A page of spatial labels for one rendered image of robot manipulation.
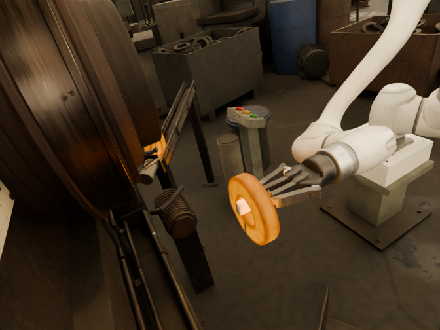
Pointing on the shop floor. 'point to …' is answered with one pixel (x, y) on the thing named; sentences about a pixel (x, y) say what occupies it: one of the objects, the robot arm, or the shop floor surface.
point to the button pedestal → (249, 140)
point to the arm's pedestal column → (375, 213)
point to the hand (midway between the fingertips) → (251, 201)
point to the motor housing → (185, 238)
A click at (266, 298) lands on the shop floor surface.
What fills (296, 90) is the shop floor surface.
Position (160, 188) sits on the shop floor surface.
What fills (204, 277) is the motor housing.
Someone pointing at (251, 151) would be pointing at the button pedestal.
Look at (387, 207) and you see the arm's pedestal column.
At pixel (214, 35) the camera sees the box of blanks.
